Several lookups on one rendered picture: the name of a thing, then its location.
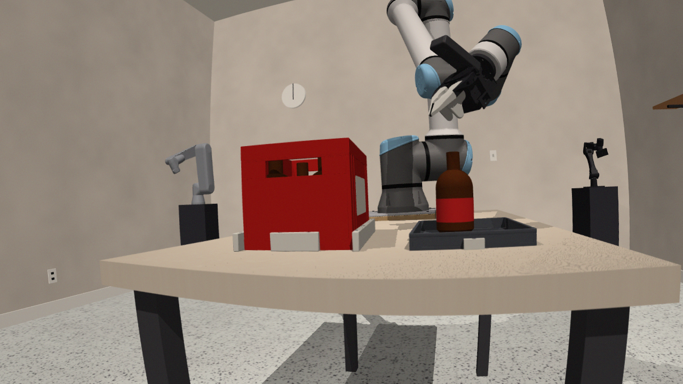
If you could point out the brown bottle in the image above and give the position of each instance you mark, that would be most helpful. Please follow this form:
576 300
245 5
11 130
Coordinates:
454 198
319 167
302 169
275 169

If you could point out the red box with cut-out openings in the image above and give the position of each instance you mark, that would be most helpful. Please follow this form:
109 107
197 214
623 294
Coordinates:
333 204

